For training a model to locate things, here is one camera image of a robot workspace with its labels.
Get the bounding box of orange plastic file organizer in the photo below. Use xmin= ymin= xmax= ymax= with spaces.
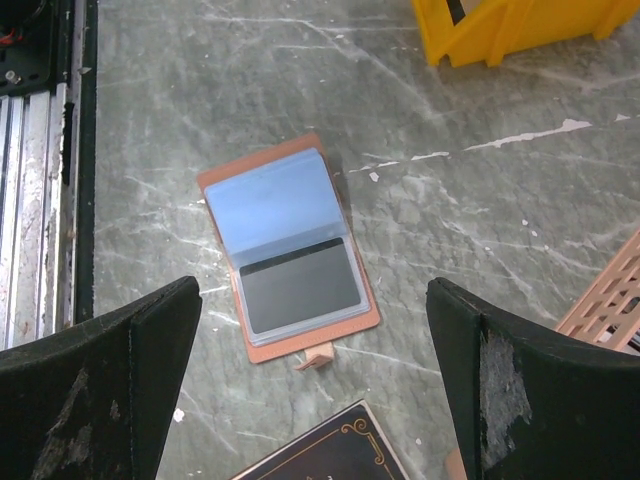
xmin=556 ymin=233 xmax=639 ymax=356

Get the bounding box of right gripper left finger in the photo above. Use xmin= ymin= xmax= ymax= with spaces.
xmin=1 ymin=276 xmax=202 ymax=479

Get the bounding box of black book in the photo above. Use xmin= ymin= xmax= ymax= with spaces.
xmin=235 ymin=399 xmax=409 ymax=480

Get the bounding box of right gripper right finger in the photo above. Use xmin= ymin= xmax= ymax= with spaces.
xmin=426 ymin=277 xmax=639 ymax=479

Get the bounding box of black credit card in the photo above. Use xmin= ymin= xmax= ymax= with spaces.
xmin=239 ymin=238 xmax=362 ymax=340

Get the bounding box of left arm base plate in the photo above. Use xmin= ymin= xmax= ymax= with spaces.
xmin=1 ymin=0 xmax=59 ymax=96

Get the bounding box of yellow bin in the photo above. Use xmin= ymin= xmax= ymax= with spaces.
xmin=412 ymin=0 xmax=639 ymax=67

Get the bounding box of aluminium mounting rail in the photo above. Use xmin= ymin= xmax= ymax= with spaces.
xmin=1 ymin=1 xmax=98 ymax=350

